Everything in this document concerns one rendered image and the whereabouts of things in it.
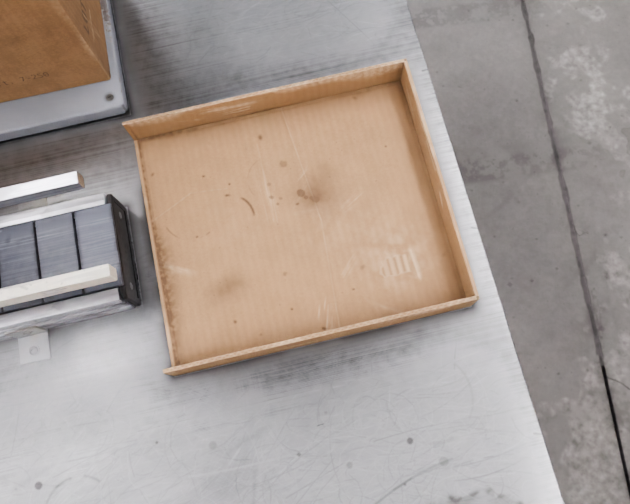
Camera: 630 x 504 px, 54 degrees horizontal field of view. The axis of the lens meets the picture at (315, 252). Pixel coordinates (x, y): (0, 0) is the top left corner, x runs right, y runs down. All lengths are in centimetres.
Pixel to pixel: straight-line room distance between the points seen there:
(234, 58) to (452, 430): 46
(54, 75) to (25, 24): 8
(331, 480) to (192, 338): 19
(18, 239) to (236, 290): 21
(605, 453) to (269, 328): 107
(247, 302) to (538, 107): 122
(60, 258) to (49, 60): 20
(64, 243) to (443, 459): 41
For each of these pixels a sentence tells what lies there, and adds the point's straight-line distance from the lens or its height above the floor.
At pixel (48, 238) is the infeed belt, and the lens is 65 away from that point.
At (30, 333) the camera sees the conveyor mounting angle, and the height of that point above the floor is 85.
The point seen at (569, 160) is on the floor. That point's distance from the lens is 167.
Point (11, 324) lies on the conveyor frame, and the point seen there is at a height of 88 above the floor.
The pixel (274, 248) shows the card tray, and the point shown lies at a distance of 63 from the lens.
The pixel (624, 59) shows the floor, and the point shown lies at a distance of 185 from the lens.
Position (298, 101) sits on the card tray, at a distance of 69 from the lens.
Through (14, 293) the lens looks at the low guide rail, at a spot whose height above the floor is 92.
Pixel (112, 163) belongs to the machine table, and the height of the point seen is 83.
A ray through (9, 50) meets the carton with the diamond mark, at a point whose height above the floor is 93.
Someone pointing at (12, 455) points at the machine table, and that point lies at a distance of 69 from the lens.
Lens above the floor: 144
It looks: 75 degrees down
